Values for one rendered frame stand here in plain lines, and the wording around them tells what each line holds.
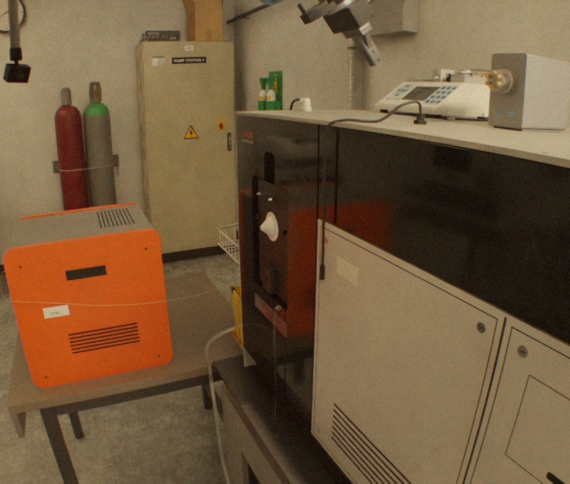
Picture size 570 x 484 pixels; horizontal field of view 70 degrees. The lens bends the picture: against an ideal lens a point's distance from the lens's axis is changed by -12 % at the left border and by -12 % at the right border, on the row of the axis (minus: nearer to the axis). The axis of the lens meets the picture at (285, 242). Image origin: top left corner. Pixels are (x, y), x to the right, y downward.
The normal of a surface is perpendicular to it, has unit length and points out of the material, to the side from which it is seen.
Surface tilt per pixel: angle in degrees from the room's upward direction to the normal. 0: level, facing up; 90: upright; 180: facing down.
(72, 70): 90
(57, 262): 90
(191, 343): 0
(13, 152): 90
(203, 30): 90
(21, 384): 0
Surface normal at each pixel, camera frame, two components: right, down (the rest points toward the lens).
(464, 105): 0.33, 0.25
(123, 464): 0.00, -0.95
